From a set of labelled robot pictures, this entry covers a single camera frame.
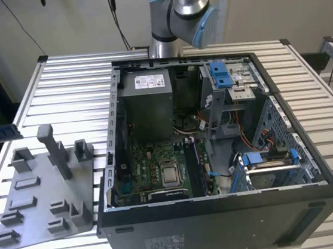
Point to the silver CPU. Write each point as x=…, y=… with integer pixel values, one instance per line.
x=171, y=175

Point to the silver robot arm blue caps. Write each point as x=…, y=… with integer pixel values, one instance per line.
x=189, y=4

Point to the blue plastic drive caddy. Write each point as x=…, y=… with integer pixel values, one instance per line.
x=219, y=75

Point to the grey plastic parts rack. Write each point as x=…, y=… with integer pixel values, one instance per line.
x=51, y=191

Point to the hard disk in blue carrier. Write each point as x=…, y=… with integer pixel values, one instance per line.
x=265, y=176

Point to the silver metal drive cage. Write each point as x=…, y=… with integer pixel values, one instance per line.
x=241, y=93

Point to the black table corner cap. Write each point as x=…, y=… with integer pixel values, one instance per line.
x=285, y=42
x=43, y=58

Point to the dark box behind table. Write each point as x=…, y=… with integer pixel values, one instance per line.
x=316, y=62

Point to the green motherboard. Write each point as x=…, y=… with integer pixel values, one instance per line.
x=148, y=174

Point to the black open PC case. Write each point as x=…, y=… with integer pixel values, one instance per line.
x=197, y=232

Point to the grey power supply unit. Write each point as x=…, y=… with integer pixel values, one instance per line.
x=147, y=114

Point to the black graphics card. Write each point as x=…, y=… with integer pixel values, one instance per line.
x=168, y=194

